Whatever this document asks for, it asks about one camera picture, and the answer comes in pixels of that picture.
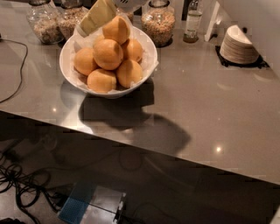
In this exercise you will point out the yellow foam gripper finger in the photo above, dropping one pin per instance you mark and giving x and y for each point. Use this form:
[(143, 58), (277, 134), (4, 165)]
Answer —
[(99, 14)]

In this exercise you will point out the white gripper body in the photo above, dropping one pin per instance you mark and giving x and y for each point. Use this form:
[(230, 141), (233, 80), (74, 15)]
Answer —
[(130, 3)]

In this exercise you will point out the front centre large orange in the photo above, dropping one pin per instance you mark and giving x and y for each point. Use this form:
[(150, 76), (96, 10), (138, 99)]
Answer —
[(108, 54)]

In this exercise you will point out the white bowl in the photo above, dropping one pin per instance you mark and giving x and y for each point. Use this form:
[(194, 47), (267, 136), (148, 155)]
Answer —
[(67, 65)]

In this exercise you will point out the right glass cereal jar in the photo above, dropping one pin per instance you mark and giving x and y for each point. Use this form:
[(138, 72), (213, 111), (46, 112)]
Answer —
[(158, 22)]

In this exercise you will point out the glass cereal jar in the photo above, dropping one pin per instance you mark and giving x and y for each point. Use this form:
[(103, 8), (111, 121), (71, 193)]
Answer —
[(72, 13), (158, 22)]

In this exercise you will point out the far left glass jar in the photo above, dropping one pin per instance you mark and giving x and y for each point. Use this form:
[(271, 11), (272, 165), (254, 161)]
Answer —
[(43, 19)]

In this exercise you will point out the clear glass bottle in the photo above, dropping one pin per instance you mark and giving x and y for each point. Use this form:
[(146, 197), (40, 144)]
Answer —
[(193, 18)]

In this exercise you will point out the white upright stand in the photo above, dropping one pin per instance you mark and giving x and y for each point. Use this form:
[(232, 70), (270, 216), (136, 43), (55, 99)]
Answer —
[(213, 21)]

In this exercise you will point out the stack of paper plates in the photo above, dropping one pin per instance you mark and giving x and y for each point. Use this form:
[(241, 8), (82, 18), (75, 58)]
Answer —
[(237, 48)]

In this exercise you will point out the black mat under plates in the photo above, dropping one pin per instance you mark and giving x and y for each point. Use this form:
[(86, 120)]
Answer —
[(260, 62)]

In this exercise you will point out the blue and grey box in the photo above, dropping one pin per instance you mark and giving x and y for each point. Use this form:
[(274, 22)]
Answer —
[(92, 204)]

